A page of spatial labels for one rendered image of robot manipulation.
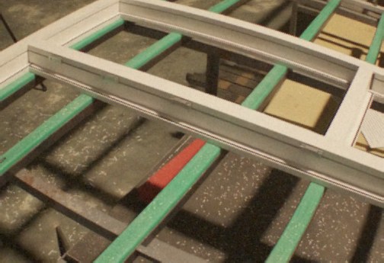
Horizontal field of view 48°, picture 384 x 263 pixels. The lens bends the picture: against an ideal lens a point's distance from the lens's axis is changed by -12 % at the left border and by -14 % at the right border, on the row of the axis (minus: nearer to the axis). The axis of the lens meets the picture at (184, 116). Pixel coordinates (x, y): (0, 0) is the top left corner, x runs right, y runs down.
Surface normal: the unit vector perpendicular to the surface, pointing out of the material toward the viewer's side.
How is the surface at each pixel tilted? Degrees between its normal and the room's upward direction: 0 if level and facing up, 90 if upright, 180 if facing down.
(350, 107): 0
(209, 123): 90
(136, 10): 90
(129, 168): 0
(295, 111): 0
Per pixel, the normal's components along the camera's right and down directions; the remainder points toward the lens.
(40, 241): 0.04, -0.83
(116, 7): 0.85, 0.32
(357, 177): -0.52, 0.47
